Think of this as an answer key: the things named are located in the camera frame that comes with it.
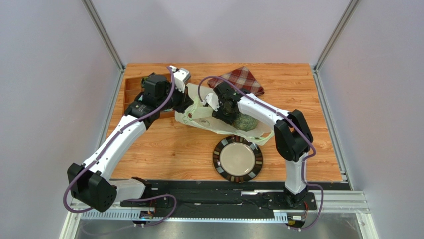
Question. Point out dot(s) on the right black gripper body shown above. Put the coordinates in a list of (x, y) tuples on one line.
[(220, 117)]

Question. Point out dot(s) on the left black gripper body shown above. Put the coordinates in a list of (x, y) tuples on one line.
[(176, 101)]

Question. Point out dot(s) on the translucent avocado print plastic bag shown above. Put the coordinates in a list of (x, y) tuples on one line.
[(198, 116)]

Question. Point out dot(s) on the green netted fake melon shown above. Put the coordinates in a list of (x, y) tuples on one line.
[(245, 122)]

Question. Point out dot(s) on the dark rimmed ceramic plate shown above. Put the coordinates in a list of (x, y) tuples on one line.
[(237, 160)]

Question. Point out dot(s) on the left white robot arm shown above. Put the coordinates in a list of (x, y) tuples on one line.
[(90, 182)]

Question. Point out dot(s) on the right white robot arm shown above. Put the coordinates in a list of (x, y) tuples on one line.
[(293, 138)]

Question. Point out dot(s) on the red plaid folded cloth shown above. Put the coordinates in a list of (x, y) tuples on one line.
[(244, 79)]

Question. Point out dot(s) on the wooden compartment tray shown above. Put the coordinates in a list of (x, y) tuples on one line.
[(134, 85)]

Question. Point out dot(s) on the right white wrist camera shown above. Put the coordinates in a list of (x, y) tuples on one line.
[(211, 100)]

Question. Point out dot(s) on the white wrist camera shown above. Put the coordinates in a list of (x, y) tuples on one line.
[(181, 77), (211, 100)]

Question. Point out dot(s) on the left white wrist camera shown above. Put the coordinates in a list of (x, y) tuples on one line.
[(181, 77)]

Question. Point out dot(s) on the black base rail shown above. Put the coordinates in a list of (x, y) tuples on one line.
[(220, 199)]

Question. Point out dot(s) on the left aluminium frame post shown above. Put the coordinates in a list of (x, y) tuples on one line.
[(98, 23)]

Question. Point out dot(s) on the aluminium frame post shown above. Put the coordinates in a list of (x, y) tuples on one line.
[(344, 20), (98, 23)]

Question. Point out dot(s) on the right aluminium frame post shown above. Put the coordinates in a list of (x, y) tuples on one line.
[(344, 20)]

